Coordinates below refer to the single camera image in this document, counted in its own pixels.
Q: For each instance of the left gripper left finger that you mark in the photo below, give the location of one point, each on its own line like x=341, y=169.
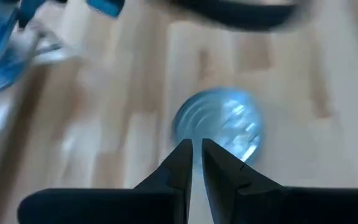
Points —
x=120, y=205

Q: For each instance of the dark blue tuna can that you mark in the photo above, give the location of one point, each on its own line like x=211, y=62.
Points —
x=222, y=118

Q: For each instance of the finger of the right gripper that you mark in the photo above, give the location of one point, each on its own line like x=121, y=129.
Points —
x=238, y=14

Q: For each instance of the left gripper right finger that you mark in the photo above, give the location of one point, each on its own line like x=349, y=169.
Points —
x=275, y=205

